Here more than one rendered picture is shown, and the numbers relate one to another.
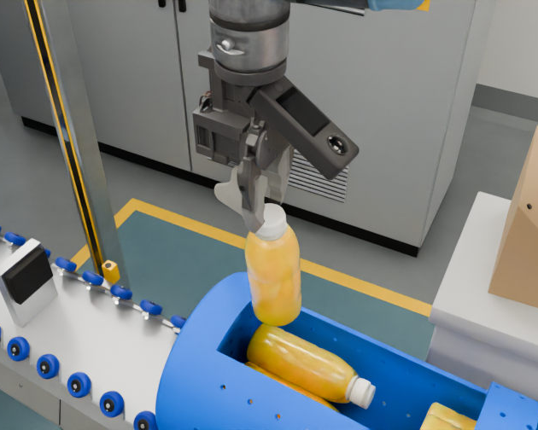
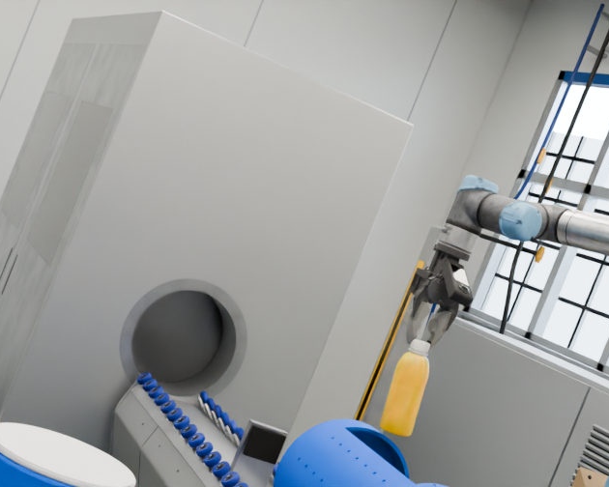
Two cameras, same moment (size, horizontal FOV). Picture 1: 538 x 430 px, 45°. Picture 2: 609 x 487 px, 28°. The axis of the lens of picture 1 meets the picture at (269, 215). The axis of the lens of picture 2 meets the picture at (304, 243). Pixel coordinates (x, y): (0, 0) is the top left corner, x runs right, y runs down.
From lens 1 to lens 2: 205 cm
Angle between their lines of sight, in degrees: 53
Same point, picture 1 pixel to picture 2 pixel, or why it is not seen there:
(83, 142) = not seen: hidden behind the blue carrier
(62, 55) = (391, 365)
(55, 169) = not seen: outside the picture
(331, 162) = (454, 288)
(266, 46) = (457, 235)
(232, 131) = (426, 274)
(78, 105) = (377, 410)
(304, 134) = (451, 275)
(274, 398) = (354, 445)
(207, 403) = (317, 444)
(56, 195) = not seen: outside the picture
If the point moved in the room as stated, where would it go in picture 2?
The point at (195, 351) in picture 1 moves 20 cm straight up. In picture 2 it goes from (333, 425) to (369, 335)
